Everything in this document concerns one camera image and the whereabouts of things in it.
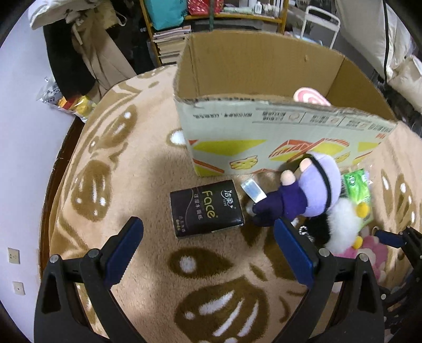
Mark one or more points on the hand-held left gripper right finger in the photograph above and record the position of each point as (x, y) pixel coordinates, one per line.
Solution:
(295, 250)

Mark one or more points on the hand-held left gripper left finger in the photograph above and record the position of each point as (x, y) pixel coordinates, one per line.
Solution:
(123, 250)

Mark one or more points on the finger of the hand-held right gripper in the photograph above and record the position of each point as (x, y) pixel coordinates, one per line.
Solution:
(389, 238)
(404, 296)

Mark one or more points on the pink plush toy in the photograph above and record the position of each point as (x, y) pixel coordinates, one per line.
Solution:
(372, 252)

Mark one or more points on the white plush duck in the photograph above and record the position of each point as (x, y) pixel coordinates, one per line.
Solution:
(343, 224)

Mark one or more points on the green tissue pack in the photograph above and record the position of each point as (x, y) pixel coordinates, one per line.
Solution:
(356, 184)

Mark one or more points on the plush doll with dark outfit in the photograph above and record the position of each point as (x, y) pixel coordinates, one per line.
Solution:
(316, 191)

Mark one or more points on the black tissue pack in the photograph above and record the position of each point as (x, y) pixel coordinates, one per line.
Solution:
(204, 207)

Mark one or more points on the printed cardboard box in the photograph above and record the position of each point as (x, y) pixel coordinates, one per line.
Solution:
(230, 128)

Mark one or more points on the pink swirl plush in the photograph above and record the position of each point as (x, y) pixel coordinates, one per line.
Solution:
(310, 95)

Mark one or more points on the beige printed blanket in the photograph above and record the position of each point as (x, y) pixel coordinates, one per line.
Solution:
(148, 148)

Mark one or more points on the pile of snack bags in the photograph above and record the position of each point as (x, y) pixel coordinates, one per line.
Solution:
(69, 102)

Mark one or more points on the beige coat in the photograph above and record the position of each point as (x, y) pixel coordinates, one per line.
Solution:
(99, 59)

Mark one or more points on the black coat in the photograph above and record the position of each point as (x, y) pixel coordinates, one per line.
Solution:
(66, 62)

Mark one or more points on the white duvet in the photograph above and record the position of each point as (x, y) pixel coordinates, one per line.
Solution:
(369, 29)

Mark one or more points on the stack of books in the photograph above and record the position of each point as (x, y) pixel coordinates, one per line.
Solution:
(171, 43)

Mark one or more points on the white utility cart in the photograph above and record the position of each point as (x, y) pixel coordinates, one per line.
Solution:
(319, 23)

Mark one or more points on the teal bag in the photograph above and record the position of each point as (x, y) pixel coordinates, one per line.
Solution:
(163, 13)

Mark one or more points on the yellow wooden shelf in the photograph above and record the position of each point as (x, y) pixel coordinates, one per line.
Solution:
(214, 18)

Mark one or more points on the white puffer jacket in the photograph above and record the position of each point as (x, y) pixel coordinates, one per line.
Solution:
(56, 11)

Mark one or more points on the red gift bag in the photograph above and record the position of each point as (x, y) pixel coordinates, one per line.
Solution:
(201, 6)

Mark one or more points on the dark wooden bed frame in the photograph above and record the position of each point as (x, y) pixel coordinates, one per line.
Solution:
(45, 224)

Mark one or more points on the wall socket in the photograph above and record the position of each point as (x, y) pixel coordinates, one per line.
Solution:
(14, 256)
(18, 288)

